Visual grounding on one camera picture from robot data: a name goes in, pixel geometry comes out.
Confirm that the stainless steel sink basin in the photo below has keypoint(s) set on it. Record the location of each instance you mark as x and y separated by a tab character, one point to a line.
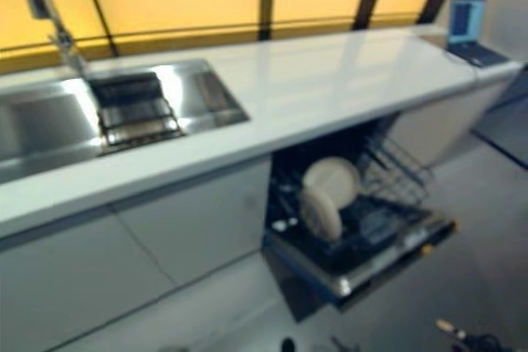
49	117

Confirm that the black sink dish rack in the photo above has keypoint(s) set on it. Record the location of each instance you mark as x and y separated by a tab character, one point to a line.
132	109

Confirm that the grey cabinet door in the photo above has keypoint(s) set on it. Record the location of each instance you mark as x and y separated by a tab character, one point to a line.
198	220
445	121
74	282

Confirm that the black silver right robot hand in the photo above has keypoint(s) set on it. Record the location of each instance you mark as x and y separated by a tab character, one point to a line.
453	329

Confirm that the chrome gooseneck kitchen faucet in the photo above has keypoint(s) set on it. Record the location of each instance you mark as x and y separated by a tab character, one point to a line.
49	18

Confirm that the open blue-screen laptop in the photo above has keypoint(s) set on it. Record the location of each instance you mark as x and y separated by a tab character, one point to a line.
468	26

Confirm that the black built-in dishwasher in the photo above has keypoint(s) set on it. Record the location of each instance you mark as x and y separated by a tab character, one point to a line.
363	253

